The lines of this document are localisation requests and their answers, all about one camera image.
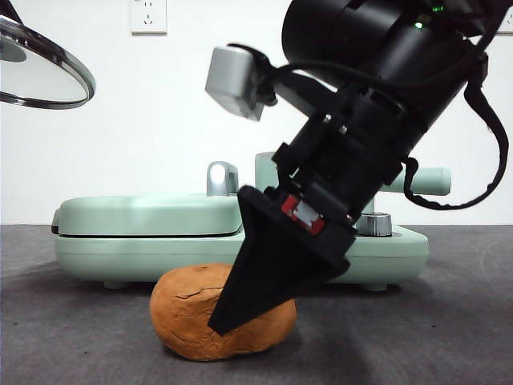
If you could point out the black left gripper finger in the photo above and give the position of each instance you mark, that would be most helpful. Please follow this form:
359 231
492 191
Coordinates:
8 8

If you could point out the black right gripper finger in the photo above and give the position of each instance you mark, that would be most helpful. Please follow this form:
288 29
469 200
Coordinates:
272 264

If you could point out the glass lid with green knob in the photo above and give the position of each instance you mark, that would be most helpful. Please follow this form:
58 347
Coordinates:
44 68

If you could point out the brown potato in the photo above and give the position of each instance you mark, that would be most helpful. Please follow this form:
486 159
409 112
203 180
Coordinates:
180 317

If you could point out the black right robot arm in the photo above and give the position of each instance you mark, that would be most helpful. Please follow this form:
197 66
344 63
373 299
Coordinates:
360 36

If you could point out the silver control knob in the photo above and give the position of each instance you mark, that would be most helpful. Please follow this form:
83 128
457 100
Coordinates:
376 224

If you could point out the green breakfast machine base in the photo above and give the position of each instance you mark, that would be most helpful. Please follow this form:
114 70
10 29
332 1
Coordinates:
140 256

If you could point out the green griddle cover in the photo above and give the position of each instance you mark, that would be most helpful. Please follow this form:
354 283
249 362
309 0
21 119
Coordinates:
148 214

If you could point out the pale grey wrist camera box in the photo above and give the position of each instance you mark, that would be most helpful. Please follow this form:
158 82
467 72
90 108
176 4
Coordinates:
234 82

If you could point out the white wall socket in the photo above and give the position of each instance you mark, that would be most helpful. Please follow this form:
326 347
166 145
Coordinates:
507 22
148 18

